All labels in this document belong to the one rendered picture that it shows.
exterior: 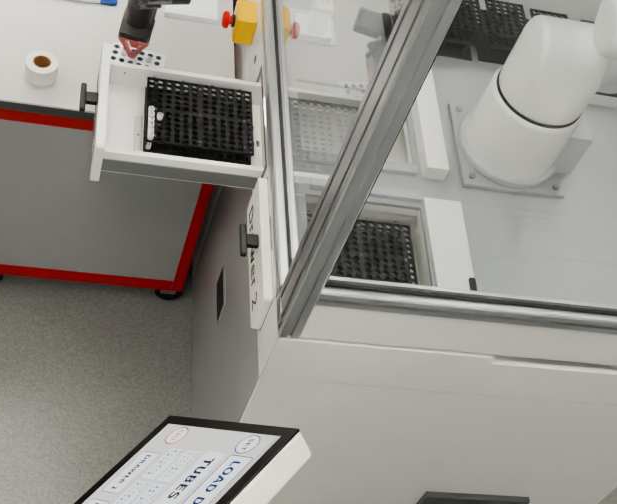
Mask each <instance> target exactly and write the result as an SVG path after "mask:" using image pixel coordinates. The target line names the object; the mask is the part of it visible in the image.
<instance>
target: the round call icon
mask: <svg viewBox="0 0 617 504"><path fill-rule="evenodd" d="M193 429H194V427H185V426H177V427H176V428H175V429H174V430H173V431H171V432H170V433H169V434H168V435H167V436H166V437H165V438H164V439H163V440H162V441H161V442H160V443H159V444H167V445H174V446H176V445H177V444H178V443H179V442H180V441H181V440H182V439H183V438H184V437H185V436H186V435H187V434H189V433H190V432H191V431H192V430H193Z"/></svg>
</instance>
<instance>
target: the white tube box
mask: <svg viewBox="0 0 617 504"><path fill-rule="evenodd" d="M122 49H124V47H123V45H122V44H121V43H119V42H115V41H112V43H111V58H110V61H116V62H122V63H129V64H136V65H143V66H150V67H157V68H163V67H164V62H165V58H166V55H162V54H158V53H155V52H151V51H148V50H142V51H141V52H140V53H139V54H138V55H137V56H136V57H135V58H134V59H131V58H129V57H128V56H127V54H126V56H125V57H124V56H121V50H122ZM147 56H151V57H152V61H151V63H147V62H146V58H147Z"/></svg>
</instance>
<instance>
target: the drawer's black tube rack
mask: <svg viewBox="0 0 617 504"><path fill-rule="evenodd" d="M158 81H161V82H163V83H162V84H161V83H159V82H158ZM168 82H169V83H171V85H168V84H167V83H168ZM155 84H156V108H155V110H156V112H155V135H154V137H155V142H154V143H152V145H151V149H146V148H145V147H146V142H145V126H146V99H147V87H145V102H144V128H143V152H149V153H156V154H164V155H172V156H180V157H188V158H196V159H204V160H211V161H219V162H227V163H235V164H243V165H251V156H254V137H253V113H252V92H250V91H243V90H236V89H229V88H222V87H215V86H208V85H201V84H194V83H187V82H181V81H174V80H167V79H160V78H156V82H155ZM175 84H179V85H180V86H176V85H175ZM184 85H187V86H188V87H185V86H184ZM158 86H161V87H163V88H158ZM192 86H196V87H197V88H193V87H192ZM167 87H169V88H171V90H169V89H167ZM203 88H207V89H208V90H204V89H203ZM175 89H179V90H180V91H177V90H175ZM211 89H215V90H216V91H212V90H211ZM184 90H188V92H185V91H184ZM220 90H223V91H224V92H220ZM192 91H196V92H197V93H193V92H192ZM228 91H231V92H232V94H231V93H229V92H228ZM204 92H205V93H207V95H205V94H203V93H204ZM237 92H239V93H241V95H238V94H237ZM212 94H215V95H216V96H213V95H212ZM245 94H249V96H246V95H245ZM220 95H223V96H224V97H221V96H220ZM228 96H232V97H233V98H229V97H228ZM237 97H239V98H240V100H239V99H237ZM246 98H247V99H249V101H247V100H245V99H246ZM249 109H250V110H249ZM158 112H162V113H163V119H162V120H158V119H157V114H158ZM249 114H250V115H249ZM249 119H250V120H249ZM157 123H161V126H159V125H157ZM157 128H160V129H159V130H157ZM250 131H251V132H250ZM250 136H251V137H250ZM250 141H251V143H250ZM250 146H251V148H250ZM251 152H252V153H251Z"/></svg>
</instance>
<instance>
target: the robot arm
mask: <svg viewBox="0 0 617 504"><path fill-rule="evenodd" d="M190 2H191V0H128V2H127V6H126V9H125V11H124V15H123V18H122V21H121V25H120V29H119V33H118V39H119V40H120V42H121V44H122V45H123V47H124V49H125V51H126V53H127V56H128V57H130V58H135V57H136V56H137V55H138V54H139V53H140V52H141V51H142V50H144V49H145V48H146V47H147V46H148V45H149V43H150V38H151V35H152V31H153V28H154V25H155V16H156V13H157V9H159V8H162V5H189V4H190ZM127 41H129V42H130V46H131V47H133V48H137V49H136V50H135V51H134V52H131V50H130V47H129V45H128V42H127Z"/></svg>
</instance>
